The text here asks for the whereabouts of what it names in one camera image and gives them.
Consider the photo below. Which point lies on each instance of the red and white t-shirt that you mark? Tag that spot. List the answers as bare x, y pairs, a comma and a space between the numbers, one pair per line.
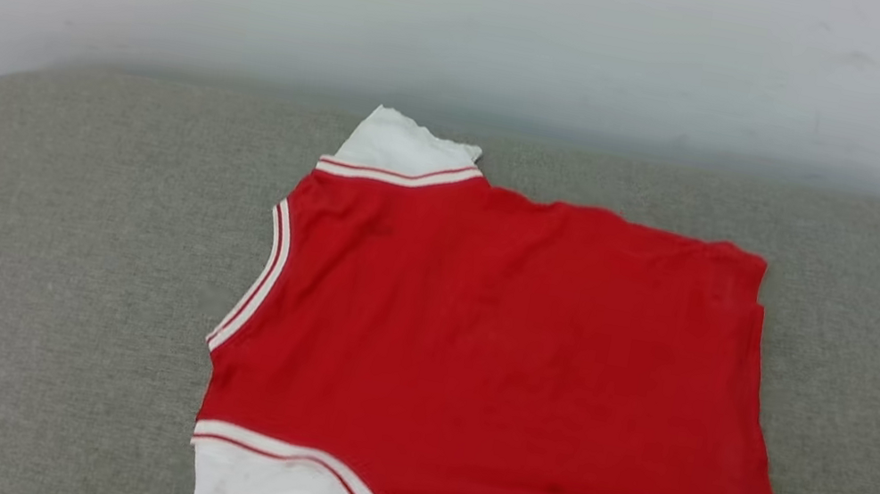
512, 350

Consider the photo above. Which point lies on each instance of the grey fabric sofa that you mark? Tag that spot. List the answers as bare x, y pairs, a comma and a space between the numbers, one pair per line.
40, 258

